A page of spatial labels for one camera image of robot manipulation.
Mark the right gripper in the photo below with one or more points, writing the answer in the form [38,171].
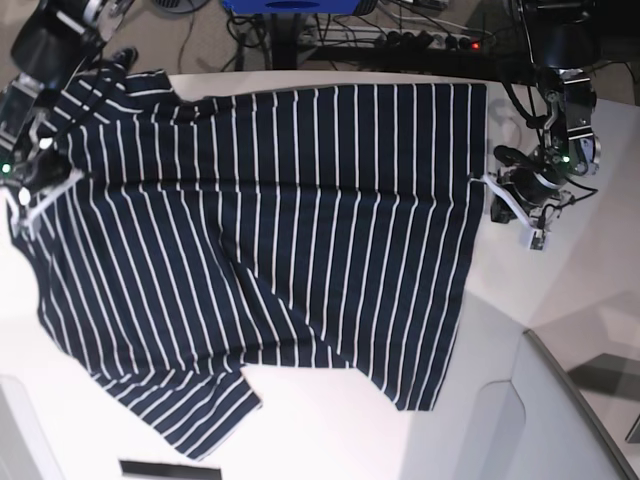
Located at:
[34,182]

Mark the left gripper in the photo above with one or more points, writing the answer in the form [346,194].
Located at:
[536,187]

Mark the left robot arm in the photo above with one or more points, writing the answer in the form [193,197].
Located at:
[562,41]

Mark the navy white striped t-shirt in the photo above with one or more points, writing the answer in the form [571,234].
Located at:
[327,227]

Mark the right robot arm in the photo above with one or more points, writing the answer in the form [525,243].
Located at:
[63,38]

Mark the black power strip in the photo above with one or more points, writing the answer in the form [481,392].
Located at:
[421,40]

